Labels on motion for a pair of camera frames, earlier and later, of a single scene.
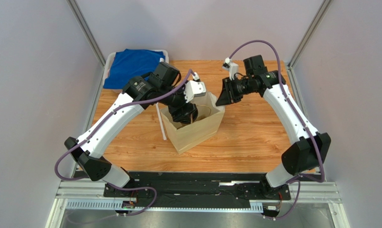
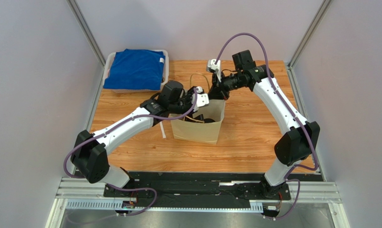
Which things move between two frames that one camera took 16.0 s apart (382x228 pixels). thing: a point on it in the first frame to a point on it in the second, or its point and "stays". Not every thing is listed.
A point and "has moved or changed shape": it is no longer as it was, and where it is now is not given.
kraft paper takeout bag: x=184 y=136 has moved or changed shape
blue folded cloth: x=127 y=64 stays
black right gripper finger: x=228 y=88 to x=215 y=84
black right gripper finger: x=227 y=98 to x=217 y=93
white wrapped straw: x=160 y=122 stays
